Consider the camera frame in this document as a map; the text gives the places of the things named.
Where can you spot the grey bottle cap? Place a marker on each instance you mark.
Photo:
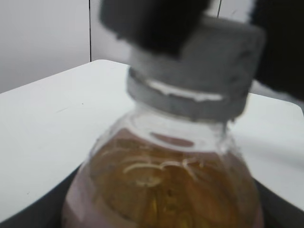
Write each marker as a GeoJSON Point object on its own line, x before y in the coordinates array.
{"type": "Point", "coordinates": [220, 57]}

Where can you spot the oolong tea bottle pink label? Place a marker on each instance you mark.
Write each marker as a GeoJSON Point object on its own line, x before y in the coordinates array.
{"type": "Point", "coordinates": [152, 169]}

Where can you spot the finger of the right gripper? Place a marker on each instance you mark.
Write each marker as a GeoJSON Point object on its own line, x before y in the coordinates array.
{"type": "Point", "coordinates": [161, 27]}
{"type": "Point", "coordinates": [282, 63]}

